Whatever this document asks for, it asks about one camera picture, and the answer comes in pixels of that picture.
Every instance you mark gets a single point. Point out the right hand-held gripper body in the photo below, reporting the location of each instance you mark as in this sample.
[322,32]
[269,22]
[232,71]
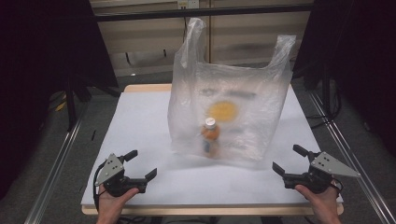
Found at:
[327,166]

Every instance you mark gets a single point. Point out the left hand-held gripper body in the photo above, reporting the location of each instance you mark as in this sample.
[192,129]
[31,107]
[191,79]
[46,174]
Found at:
[110,169]

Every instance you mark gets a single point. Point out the translucent plastic shopping bag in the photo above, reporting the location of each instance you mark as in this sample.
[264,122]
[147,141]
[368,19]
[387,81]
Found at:
[249,124]

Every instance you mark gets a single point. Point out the orange drink bottle white cap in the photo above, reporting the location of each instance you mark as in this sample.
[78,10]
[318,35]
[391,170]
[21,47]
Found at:
[210,132]

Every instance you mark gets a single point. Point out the person's left hand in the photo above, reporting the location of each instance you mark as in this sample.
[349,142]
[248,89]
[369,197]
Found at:
[112,205]

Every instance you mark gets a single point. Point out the person's right hand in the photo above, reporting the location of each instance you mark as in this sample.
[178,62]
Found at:
[322,203]

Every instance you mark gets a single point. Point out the white table mat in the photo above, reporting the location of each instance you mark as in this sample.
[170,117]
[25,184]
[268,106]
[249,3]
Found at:
[143,124]

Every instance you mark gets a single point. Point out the wooden table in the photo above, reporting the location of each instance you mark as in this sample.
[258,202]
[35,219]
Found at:
[146,87]

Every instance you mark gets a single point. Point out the black metal stand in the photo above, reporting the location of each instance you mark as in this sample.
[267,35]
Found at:
[71,102]

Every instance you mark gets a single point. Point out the black curtain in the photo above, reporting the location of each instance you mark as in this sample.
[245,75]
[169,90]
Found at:
[358,46]
[40,62]

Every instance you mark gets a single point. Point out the black horizontal bar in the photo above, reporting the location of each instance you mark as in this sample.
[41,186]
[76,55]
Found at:
[202,12]

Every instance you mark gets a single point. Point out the metal floor rail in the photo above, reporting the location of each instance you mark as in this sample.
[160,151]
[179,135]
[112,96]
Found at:
[351,158]
[56,171]

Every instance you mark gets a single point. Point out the white wall outlet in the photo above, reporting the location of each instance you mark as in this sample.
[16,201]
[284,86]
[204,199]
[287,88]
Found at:
[187,3]

